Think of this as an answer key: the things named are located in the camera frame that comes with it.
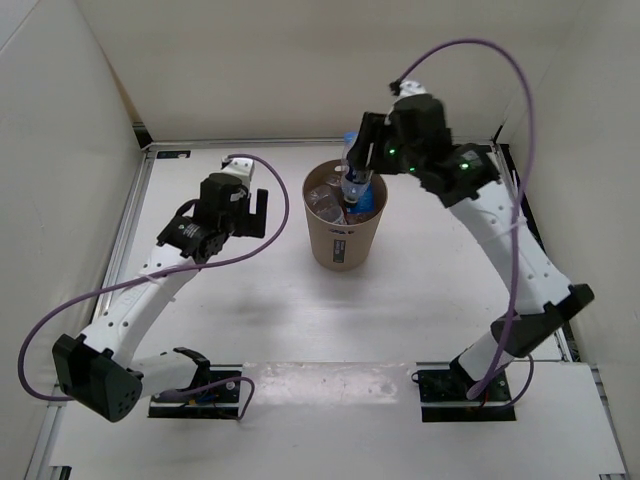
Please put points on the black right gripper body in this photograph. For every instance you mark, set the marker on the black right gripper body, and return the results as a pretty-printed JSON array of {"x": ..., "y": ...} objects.
[{"x": 390, "y": 155}]

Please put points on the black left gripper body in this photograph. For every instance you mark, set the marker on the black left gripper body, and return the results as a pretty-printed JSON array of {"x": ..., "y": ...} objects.
[{"x": 237, "y": 224}]

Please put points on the clear bottle black label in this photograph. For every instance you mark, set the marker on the clear bottle black label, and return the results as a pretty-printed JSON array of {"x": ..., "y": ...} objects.
[{"x": 354, "y": 183}]

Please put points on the clear bottle blue cap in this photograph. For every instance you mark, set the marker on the clear bottle blue cap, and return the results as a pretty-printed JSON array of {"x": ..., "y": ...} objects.
[{"x": 365, "y": 208}]

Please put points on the clear bottle blue orange label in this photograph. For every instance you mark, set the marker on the clear bottle blue orange label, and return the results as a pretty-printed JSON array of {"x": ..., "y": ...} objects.
[{"x": 324, "y": 200}]

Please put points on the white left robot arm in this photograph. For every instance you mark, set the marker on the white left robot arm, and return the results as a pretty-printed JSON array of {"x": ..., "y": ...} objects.
[{"x": 99, "y": 368}]

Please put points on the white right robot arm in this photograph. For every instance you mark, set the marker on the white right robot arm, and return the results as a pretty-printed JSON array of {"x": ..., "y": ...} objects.
[{"x": 414, "y": 139}]

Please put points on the beige round waste bin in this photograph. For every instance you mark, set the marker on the beige round waste bin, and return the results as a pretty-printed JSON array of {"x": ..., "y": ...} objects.
[{"x": 341, "y": 247}]

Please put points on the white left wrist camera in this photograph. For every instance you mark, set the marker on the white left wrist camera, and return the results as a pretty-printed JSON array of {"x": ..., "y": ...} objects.
[{"x": 241, "y": 167}]

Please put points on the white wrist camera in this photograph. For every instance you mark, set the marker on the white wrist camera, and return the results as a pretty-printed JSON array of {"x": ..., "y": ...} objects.
[
  {"x": 408, "y": 95},
  {"x": 241, "y": 167}
]

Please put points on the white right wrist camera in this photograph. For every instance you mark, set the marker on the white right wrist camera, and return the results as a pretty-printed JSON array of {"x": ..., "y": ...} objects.
[{"x": 408, "y": 95}]

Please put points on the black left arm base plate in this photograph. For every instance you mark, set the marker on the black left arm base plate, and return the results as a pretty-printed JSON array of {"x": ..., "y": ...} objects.
[{"x": 223, "y": 402}]

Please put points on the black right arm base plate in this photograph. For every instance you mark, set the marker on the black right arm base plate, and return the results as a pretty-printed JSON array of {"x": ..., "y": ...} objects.
[{"x": 443, "y": 399}]

